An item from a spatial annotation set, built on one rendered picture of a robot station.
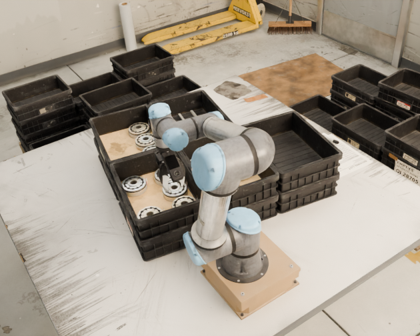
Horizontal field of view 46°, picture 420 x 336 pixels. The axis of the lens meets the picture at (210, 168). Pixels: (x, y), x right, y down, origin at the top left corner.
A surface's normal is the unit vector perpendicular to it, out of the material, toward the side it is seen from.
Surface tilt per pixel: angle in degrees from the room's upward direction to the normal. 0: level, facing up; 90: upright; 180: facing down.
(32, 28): 90
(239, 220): 9
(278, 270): 2
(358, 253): 0
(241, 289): 2
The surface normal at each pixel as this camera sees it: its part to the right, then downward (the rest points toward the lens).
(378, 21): -0.83, 0.38
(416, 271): -0.06, -0.79
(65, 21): 0.55, 0.48
